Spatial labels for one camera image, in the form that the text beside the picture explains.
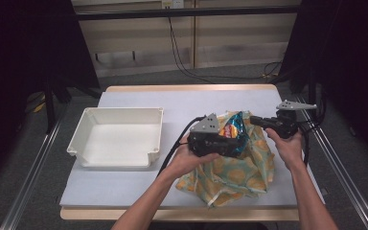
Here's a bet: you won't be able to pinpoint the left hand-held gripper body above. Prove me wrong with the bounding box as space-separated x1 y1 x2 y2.
187 113 238 157

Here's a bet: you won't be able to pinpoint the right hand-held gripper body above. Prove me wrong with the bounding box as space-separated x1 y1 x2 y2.
266 99 317 139

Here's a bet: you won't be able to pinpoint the blue snack packet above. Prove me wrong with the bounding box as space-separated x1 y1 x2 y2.
218 110 251 151

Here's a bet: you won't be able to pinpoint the orange-print fabric bag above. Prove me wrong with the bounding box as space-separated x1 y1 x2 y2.
175 109 276 209

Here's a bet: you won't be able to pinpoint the person's left hand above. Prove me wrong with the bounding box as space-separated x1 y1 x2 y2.
169 133 219 180

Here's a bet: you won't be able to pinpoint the person's right hand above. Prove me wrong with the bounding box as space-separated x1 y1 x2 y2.
264 127 306 172

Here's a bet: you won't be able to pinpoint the black metal stand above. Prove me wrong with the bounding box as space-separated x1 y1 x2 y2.
306 71 321 106

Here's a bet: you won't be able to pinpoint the light grey table mat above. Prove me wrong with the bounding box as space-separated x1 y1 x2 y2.
58 90 325 210

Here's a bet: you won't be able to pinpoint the white plastic bin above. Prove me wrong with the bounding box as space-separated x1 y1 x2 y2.
66 106 165 170

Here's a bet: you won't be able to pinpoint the black curtain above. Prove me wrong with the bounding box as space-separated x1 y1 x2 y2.
279 0 368 169
0 0 101 191

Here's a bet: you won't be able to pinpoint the black horizontal bar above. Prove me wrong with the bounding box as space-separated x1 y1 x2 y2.
76 5 302 21

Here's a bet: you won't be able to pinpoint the black tripod stand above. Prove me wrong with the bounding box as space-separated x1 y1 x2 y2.
42 78 103 135

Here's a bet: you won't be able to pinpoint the yellow tape strip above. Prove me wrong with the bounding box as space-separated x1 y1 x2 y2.
32 95 46 114

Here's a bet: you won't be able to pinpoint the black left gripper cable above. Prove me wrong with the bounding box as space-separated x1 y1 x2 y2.
156 116 207 177

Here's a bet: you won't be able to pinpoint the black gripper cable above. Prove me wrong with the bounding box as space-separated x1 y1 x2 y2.
156 116 207 177
296 108 322 168

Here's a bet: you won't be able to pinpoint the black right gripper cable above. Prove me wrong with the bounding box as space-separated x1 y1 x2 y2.
296 108 322 168

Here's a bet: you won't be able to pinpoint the black floor cables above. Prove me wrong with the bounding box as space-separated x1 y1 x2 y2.
296 90 329 139

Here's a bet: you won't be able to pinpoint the black wall cable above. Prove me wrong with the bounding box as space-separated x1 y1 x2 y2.
167 17 284 85

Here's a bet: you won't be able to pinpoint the metal floor rail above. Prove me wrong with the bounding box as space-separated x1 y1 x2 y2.
0 104 69 230
294 95 368 230

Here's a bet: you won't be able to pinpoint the white wall socket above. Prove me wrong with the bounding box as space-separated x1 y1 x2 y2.
161 0 186 10

